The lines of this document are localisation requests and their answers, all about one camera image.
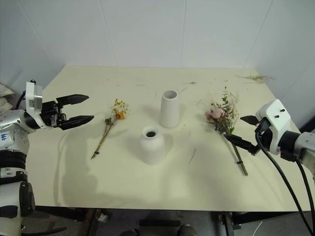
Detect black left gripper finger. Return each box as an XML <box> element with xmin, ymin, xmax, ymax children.
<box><xmin>56</xmin><ymin>94</ymin><xmax>90</xmax><ymax>106</ymax></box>
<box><xmin>60</xmin><ymin>115</ymin><xmax>95</xmax><ymax>131</ymax></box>

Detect pink flower bouquet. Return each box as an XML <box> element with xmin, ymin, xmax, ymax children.
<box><xmin>205</xmin><ymin>86</ymin><xmax>249</xmax><ymax>177</ymax></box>

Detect white stacked sacks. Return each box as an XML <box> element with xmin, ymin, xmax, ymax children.
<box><xmin>0</xmin><ymin>82</ymin><xmax>16</xmax><ymax>112</ymax></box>

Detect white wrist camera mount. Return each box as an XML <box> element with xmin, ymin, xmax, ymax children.
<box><xmin>255</xmin><ymin>98</ymin><xmax>292</xmax><ymax>156</ymax></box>
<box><xmin>24</xmin><ymin>79</ymin><xmax>44</xmax><ymax>129</ymax></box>

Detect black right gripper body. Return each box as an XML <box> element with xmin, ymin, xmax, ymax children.
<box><xmin>253</xmin><ymin>117</ymin><xmax>273</xmax><ymax>153</ymax></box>

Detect tall white cylinder vase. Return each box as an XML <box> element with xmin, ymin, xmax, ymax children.
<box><xmin>160</xmin><ymin>90</ymin><xmax>179</xmax><ymax>129</ymax></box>

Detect dark rounded shape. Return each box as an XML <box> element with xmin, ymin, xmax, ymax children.
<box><xmin>179</xmin><ymin>224</ymin><xmax>198</xmax><ymax>236</ymax></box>

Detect loose dried grass sprig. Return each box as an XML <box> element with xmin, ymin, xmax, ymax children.
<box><xmin>235</xmin><ymin>74</ymin><xmax>276</xmax><ymax>85</ymax></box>

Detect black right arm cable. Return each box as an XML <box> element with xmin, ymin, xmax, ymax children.
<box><xmin>254</xmin><ymin>124</ymin><xmax>315</xmax><ymax>236</ymax></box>

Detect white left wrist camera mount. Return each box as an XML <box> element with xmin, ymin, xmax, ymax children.
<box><xmin>24</xmin><ymin>79</ymin><xmax>44</xmax><ymax>129</ymax></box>

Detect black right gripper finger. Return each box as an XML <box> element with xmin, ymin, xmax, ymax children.
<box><xmin>240</xmin><ymin>115</ymin><xmax>259</xmax><ymax>127</ymax></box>
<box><xmin>224</xmin><ymin>133</ymin><xmax>258</xmax><ymax>156</ymax></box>

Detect round white bottle vase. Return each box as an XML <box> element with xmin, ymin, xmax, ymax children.
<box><xmin>139</xmin><ymin>125</ymin><xmax>165</xmax><ymax>166</ymax></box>

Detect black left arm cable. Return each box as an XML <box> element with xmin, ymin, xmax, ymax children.
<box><xmin>15</xmin><ymin>90</ymin><xmax>27</xmax><ymax>111</ymax></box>

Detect yellow dried flower sprig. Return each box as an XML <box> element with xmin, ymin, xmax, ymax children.
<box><xmin>91</xmin><ymin>98</ymin><xmax>129</xmax><ymax>160</ymax></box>

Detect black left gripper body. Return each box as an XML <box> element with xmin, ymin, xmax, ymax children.
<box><xmin>39</xmin><ymin>100</ymin><xmax>69</xmax><ymax>129</ymax></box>

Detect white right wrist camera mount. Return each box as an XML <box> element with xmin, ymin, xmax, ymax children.
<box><xmin>255</xmin><ymin>98</ymin><xmax>292</xmax><ymax>156</ymax></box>

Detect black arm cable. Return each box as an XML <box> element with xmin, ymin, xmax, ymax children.
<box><xmin>15</xmin><ymin>90</ymin><xmax>27</xmax><ymax>111</ymax></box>
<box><xmin>254</xmin><ymin>124</ymin><xmax>315</xmax><ymax>236</ymax></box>

